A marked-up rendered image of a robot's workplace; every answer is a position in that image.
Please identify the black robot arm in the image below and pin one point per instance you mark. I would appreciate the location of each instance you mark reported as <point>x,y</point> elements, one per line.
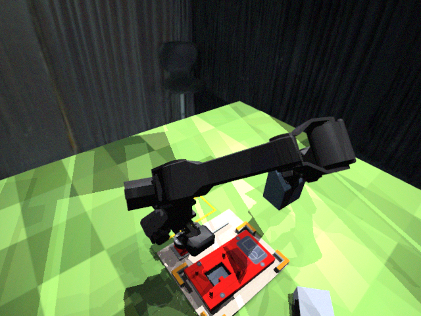
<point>175,184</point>

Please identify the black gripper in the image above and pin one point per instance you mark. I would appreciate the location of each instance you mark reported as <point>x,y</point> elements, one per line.
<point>196,238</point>

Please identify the black wheel with grey hub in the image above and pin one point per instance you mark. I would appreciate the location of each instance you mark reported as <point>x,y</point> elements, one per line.
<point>176,242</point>

